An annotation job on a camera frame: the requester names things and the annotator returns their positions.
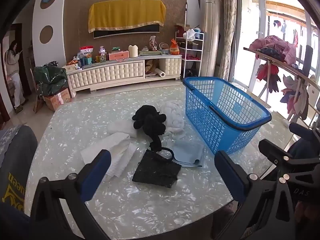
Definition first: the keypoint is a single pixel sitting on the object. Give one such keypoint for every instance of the orange bag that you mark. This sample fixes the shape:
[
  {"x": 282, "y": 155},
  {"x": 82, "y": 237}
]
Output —
[{"x": 175, "y": 48}]

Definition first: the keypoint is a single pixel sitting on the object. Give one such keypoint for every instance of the mixed hanging clothes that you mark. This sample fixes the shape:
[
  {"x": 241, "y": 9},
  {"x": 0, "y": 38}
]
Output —
[{"x": 296, "y": 97}]

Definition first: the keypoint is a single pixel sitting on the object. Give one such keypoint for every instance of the green plastic bag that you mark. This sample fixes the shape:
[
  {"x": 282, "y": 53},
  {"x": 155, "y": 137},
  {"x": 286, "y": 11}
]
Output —
[{"x": 50, "y": 80}]

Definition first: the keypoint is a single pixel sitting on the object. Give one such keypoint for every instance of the white plastic bag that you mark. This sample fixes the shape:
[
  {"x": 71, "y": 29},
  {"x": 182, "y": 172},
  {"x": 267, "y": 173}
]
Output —
[{"x": 189, "y": 35}]

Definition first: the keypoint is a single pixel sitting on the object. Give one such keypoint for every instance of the floral gift bag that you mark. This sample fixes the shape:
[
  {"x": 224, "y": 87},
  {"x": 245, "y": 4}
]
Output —
[{"x": 153, "y": 43}]

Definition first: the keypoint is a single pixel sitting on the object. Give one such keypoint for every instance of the sliding glass door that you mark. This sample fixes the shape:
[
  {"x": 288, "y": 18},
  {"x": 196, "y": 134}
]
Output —
[{"x": 250, "y": 30}]

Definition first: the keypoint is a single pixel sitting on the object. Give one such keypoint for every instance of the light blue cloth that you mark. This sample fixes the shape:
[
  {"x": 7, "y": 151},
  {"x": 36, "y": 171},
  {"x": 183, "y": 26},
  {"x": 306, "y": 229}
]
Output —
[{"x": 187, "y": 152}]

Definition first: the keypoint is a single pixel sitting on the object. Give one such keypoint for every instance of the red and dark hanging clothes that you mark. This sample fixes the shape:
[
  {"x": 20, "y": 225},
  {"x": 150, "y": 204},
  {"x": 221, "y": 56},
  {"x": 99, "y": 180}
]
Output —
[{"x": 267, "y": 76}]

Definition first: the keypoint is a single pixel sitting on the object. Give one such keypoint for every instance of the patterned curtain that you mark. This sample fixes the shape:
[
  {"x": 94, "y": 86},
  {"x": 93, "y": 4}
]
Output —
[{"x": 227, "y": 30}]

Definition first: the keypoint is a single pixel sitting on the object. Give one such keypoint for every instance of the cream tufted TV cabinet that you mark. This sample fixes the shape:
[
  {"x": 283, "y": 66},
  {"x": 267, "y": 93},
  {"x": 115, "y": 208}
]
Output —
[{"x": 112, "y": 73}]

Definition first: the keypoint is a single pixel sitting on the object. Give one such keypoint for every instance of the wall television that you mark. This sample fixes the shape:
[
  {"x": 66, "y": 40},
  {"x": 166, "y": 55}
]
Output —
[{"x": 125, "y": 32}]

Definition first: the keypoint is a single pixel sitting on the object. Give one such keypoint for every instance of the pink clothes pile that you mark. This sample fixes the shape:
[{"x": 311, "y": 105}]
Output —
[{"x": 272, "y": 43}]

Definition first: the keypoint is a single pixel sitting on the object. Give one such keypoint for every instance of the cardboard box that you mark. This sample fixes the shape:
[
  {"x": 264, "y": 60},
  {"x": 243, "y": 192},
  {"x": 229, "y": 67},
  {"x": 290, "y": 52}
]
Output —
[{"x": 58, "y": 98}]

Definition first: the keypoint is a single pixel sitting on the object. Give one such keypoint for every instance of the clothes drying rack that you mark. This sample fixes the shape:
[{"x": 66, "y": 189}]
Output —
[{"x": 282, "y": 63}]

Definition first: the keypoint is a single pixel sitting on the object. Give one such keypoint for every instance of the white knitted garment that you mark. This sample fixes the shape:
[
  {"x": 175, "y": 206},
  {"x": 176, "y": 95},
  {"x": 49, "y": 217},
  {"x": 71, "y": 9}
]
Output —
[{"x": 172, "y": 115}]

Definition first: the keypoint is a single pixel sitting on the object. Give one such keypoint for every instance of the cream pillar container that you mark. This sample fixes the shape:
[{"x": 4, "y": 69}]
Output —
[{"x": 133, "y": 51}]

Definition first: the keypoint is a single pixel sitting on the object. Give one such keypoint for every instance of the standing air conditioner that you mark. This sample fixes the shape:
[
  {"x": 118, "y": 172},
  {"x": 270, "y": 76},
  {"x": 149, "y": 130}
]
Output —
[{"x": 210, "y": 30}]

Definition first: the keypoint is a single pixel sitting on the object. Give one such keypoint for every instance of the person's right hand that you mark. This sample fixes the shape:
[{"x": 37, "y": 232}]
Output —
[{"x": 308, "y": 213}]

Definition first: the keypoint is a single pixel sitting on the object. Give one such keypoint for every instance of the white paper roll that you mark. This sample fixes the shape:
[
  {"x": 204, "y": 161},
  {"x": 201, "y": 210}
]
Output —
[{"x": 158, "y": 72}]

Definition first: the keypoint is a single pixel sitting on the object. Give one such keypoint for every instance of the black fuzzy garment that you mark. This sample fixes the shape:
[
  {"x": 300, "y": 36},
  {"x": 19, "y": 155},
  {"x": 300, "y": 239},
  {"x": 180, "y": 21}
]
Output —
[{"x": 150, "y": 122}]

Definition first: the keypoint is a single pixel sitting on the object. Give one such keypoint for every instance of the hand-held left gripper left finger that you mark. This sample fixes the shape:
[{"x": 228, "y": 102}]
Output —
[{"x": 96, "y": 172}]

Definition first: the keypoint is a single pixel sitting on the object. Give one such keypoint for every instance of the white towel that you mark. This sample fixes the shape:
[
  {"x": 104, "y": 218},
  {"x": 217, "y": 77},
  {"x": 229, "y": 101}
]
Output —
[{"x": 112, "y": 150}]

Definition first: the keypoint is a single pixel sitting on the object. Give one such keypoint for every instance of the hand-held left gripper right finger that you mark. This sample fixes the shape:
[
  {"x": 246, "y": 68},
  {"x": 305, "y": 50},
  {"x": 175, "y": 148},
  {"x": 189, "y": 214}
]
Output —
[{"x": 230, "y": 177}]

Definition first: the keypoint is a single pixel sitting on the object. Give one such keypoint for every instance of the green woven basket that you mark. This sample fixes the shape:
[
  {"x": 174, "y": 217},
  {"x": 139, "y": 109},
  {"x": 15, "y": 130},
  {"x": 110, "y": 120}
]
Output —
[{"x": 101, "y": 59}]

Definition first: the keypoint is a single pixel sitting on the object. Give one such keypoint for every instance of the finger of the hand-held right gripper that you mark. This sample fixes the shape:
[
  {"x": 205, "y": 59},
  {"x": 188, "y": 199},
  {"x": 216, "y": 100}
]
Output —
[
  {"x": 280, "y": 156},
  {"x": 303, "y": 132}
]

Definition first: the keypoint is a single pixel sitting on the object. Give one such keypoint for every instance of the blue plastic basket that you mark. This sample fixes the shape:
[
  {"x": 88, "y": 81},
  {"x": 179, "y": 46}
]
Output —
[{"x": 237, "y": 108}]

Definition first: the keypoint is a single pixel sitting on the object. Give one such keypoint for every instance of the pink box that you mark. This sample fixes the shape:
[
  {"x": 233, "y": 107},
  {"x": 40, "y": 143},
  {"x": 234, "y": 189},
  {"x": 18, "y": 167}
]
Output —
[{"x": 118, "y": 55}]

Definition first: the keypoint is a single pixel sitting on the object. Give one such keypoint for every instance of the yellow cloth cover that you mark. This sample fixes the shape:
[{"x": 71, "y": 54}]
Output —
[{"x": 127, "y": 15}]

